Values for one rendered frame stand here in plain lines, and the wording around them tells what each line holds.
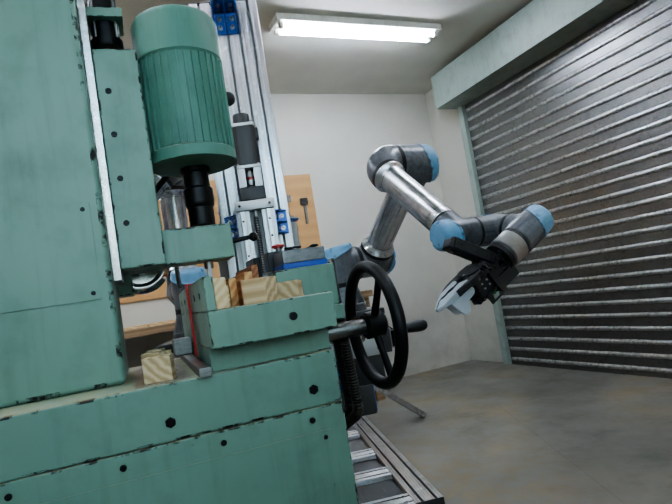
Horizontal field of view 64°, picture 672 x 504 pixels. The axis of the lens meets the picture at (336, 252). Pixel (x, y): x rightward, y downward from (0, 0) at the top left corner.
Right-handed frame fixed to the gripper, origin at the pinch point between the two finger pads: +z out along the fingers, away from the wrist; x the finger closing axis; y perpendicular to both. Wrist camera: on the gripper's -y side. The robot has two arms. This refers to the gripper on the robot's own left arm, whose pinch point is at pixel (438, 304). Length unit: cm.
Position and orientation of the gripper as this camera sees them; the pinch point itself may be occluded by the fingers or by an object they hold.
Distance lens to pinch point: 115.8
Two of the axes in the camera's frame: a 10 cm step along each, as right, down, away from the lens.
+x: -3.4, 1.2, 9.3
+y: 6.1, 7.9, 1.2
